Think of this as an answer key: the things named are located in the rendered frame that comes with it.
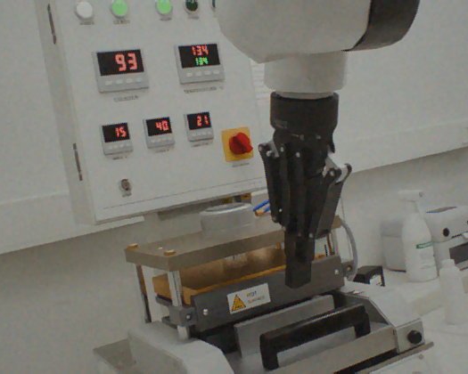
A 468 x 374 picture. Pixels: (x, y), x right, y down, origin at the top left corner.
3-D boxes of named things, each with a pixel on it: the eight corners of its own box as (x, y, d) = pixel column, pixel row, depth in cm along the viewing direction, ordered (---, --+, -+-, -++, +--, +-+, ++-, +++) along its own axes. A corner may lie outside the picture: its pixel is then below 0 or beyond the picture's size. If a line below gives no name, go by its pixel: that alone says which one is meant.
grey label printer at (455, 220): (383, 271, 183) (374, 216, 182) (427, 256, 193) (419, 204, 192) (449, 277, 162) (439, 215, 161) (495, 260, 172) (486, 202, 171)
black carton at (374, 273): (349, 298, 158) (345, 273, 158) (367, 289, 165) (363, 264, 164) (368, 299, 154) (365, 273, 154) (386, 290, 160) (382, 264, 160)
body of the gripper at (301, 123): (252, 91, 66) (252, 170, 69) (307, 104, 60) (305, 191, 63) (301, 82, 70) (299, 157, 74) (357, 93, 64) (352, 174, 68)
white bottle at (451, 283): (463, 325, 136) (453, 263, 135) (442, 323, 139) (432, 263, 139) (472, 318, 139) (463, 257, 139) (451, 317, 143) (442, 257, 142)
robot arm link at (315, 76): (306, 50, 57) (304, 106, 59) (388, 39, 65) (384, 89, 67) (225, 38, 67) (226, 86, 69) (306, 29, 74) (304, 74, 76)
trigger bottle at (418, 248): (401, 280, 167) (387, 193, 166) (421, 273, 171) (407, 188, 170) (426, 283, 160) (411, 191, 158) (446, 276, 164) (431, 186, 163)
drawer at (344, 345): (158, 356, 93) (149, 308, 93) (276, 318, 103) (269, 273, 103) (250, 413, 67) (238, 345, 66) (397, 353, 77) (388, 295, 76)
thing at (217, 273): (155, 302, 92) (144, 241, 91) (276, 268, 102) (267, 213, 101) (202, 321, 76) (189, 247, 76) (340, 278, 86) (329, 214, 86)
